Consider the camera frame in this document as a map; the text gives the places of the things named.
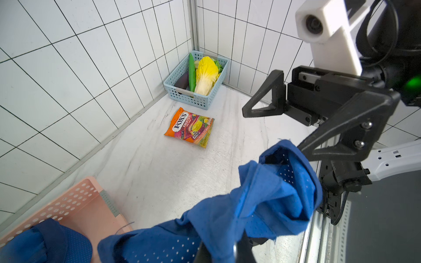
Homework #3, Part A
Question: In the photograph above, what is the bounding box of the orange Fox's candy bag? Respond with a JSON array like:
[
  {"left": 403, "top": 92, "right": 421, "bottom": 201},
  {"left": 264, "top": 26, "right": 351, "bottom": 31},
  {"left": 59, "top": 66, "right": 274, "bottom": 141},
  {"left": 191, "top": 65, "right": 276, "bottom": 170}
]
[{"left": 164, "top": 107, "right": 215, "bottom": 149}]

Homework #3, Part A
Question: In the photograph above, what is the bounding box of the yellow toy cabbage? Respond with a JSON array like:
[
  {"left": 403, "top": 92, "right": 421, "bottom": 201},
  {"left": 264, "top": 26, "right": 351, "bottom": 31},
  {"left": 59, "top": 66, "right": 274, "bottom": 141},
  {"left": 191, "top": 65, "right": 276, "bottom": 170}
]
[{"left": 194, "top": 57, "right": 223, "bottom": 96}]

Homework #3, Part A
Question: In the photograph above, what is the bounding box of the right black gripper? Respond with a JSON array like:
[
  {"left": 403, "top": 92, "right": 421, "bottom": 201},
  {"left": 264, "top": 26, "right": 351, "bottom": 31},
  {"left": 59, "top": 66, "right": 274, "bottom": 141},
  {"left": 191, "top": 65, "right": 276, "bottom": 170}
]
[{"left": 242, "top": 65, "right": 401, "bottom": 162}]

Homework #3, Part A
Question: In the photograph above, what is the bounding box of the purple toy eggplant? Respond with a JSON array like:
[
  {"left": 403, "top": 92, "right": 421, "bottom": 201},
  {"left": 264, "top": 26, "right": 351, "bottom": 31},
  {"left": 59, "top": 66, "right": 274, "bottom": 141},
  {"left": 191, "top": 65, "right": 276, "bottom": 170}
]
[{"left": 174, "top": 72, "right": 190, "bottom": 91}]

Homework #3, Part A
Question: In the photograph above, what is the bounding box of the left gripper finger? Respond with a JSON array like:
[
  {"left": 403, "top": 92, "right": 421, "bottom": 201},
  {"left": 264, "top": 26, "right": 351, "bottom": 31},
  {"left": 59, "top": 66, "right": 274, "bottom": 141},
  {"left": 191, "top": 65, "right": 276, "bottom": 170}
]
[{"left": 194, "top": 231, "right": 268, "bottom": 263}]

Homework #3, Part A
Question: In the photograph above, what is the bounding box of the blue baseball cap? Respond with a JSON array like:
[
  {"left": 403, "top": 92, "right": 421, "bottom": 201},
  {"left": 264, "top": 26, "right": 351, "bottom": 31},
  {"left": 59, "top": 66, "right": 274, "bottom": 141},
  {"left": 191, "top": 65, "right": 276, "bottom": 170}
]
[{"left": 97, "top": 140, "right": 322, "bottom": 263}]

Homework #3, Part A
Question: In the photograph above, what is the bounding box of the green toy cucumber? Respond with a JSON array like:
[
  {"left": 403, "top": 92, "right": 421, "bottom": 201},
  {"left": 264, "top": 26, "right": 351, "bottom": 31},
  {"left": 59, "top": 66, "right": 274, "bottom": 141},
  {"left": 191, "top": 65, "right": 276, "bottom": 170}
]
[{"left": 188, "top": 54, "right": 196, "bottom": 92}]

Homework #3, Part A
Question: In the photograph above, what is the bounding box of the light blue plastic basket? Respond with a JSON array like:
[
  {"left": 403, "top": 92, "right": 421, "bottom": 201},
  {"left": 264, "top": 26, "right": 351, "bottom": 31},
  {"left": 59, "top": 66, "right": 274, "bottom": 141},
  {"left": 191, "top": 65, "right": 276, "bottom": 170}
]
[{"left": 164, "top": 51, "right": 230, "bottom": 110}]

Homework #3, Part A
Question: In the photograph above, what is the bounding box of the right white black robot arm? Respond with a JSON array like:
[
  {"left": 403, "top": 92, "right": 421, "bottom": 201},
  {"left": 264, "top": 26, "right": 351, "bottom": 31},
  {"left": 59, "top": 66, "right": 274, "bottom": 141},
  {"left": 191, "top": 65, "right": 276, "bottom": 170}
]
[{"left": 242, "top": 1, "right": 421, "bottom": 225}]

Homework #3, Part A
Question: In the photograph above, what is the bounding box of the pink plastic basket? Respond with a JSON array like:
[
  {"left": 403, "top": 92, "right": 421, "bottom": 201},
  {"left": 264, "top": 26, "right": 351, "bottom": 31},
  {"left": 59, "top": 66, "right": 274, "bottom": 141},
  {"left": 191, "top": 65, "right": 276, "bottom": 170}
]
[{"left": 1, "top": 176, "right": 133, "bottom": 263}]

